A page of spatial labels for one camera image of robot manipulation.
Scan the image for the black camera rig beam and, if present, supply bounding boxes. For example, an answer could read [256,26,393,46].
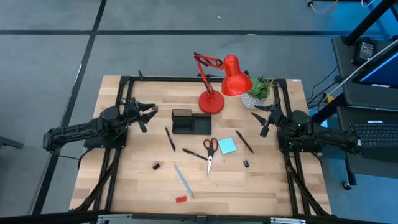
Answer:
[0,210,398,224]

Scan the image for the black pen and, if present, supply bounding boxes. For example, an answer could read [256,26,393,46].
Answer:
[164,126,177,152]
[182,147,208,161]
[235,130,254,154]

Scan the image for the hanging power drop cord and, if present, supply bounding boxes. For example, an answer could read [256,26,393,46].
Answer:
[322,39,398,103]

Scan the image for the red desk lamp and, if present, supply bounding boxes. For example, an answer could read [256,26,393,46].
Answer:
[192,51,254,115]

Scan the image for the black computer monitor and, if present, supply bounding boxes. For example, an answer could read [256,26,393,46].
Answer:
[352,51,398,90]

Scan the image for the red and black scissors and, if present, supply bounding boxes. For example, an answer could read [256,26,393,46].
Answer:
[203,138,219,177]

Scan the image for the grey furniture foot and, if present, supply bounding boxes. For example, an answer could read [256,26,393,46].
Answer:
[0,136,25,151]

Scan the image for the green succulent plant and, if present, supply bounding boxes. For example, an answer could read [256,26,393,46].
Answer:
[247,76,276,100]

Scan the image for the black power adapter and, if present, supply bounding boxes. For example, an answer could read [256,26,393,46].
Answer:
[352,37,379,67]

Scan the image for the blue sticky note pad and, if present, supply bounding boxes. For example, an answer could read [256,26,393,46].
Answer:
[217,136,238,156]

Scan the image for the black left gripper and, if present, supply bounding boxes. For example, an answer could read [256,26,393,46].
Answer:
[124,96,159,133]

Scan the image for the black vertical pole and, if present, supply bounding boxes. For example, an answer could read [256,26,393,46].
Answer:
[341,0,398,47]

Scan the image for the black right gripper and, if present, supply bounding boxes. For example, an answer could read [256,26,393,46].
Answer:
[251,102,285,137]

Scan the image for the black keyboard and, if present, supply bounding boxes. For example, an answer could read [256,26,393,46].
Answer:
[349,120,398,149]

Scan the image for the white triangle-patterned plant pot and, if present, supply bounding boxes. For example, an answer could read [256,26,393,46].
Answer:
[241,92,267,110]

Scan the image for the black computer cart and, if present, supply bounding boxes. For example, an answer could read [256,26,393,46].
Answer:
[312,36,398,191]

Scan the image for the yellow floor cable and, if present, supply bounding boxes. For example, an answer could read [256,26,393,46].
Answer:
[306,0,340,14]

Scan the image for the blue mechanical pencil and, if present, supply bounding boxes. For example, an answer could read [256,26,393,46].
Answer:
[173,164,195,199]

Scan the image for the black mesh desk organizer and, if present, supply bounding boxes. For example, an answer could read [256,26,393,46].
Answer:
[170,108,213,136]

